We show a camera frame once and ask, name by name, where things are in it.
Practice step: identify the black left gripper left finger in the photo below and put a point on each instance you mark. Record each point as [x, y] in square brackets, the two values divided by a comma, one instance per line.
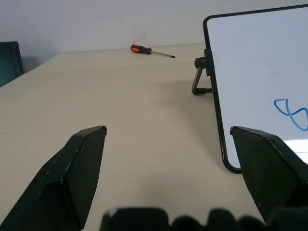
[69, 173]

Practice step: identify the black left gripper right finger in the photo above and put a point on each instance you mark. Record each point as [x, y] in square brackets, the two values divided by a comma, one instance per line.
[269, 173]

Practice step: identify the black-framed whiteboard with stand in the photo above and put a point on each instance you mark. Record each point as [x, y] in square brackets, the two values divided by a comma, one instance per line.
[255, 60]

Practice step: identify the orange and black screwdriver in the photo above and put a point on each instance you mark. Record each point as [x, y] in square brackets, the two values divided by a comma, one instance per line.
[140, 49]

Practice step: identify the dark monitor screen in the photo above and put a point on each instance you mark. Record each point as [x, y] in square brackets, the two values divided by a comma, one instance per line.
[8, 63]

